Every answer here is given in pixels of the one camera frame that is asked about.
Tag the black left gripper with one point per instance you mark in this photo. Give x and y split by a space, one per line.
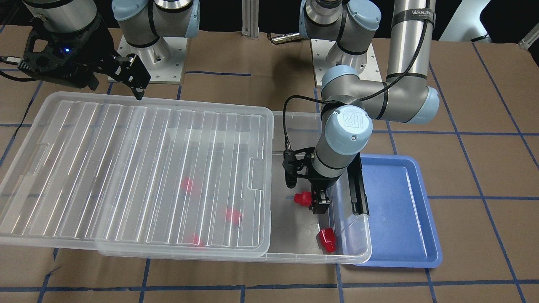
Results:
322 184

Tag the aluminium frame post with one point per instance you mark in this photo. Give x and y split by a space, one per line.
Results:
250 19

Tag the silver cylindrical connector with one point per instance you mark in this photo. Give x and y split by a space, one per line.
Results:
287 38

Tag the clear plastic storage box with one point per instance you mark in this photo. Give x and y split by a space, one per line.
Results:
303 227

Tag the red block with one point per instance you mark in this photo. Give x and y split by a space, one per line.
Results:
194 240
189 187
303 198
328 240
233 216

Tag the clear plastic box lid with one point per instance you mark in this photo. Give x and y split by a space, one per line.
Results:
48 195

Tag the black box latch handle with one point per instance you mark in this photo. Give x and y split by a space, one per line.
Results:
357 190

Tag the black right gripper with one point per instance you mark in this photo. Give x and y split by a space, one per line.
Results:
99 42

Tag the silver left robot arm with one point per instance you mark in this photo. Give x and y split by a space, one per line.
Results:
351 103

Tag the blue plastic tray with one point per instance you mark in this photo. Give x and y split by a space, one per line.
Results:
402 227

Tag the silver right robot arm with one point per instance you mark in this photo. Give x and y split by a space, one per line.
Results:
143 22

